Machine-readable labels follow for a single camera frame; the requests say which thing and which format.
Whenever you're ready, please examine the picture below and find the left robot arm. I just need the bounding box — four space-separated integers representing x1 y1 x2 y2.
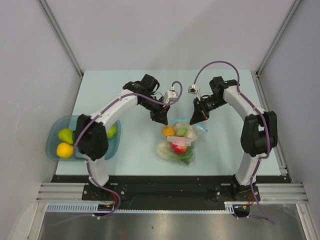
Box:
74 74 178 200

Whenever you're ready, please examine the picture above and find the white cable duct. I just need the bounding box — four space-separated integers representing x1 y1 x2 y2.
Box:
46 202 235 215

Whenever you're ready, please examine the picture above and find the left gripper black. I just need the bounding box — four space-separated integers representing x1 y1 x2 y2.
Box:
139 95 170 126

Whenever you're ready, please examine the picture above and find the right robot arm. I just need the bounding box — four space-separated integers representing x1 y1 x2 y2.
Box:
188 76 278 201

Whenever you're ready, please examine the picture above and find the red apple toy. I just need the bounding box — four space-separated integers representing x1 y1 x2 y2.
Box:
170 143 189 155

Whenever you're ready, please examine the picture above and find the aluminium frame rail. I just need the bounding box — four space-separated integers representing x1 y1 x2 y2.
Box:
37 183 309 204

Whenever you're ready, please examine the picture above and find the green apple toy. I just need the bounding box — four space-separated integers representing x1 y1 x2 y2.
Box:
106 125 117 139

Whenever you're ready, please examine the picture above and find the purple cable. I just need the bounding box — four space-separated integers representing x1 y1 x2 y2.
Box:
47 80 182 227
193 59 276 225

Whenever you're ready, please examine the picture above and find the clear zip top bag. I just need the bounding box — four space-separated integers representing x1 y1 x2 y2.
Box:
155 118 208 166

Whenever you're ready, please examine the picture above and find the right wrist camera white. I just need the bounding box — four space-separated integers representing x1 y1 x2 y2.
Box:
188 84 202 100

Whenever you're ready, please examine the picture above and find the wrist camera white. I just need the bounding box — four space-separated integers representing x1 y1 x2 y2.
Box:
163 85 179 105
188 84 202 100

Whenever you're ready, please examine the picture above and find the yellow lemon toy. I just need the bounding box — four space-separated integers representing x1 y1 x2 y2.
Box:
58 128 74 145
56 142 74 159

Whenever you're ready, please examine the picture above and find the teal plastic tray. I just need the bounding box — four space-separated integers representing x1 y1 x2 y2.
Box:
45 115 122 162

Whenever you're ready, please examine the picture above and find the orange fruit toy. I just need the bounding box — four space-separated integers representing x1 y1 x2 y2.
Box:
161 126 176 139

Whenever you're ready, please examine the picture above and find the green lettuce toy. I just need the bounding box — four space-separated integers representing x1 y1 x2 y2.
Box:
166 124 196 166

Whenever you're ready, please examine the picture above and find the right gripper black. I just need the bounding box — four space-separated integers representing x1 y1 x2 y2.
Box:
190 95 228 126

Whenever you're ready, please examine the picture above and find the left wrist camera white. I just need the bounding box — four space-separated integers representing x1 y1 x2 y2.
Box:
163 85 179 105

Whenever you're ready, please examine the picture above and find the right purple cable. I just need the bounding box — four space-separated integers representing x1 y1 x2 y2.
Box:
193 59 276 225

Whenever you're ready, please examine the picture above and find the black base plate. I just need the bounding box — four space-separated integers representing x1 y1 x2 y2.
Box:
51 175 289 211

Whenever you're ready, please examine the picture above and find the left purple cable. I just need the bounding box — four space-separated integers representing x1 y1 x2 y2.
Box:
47 80 182 227

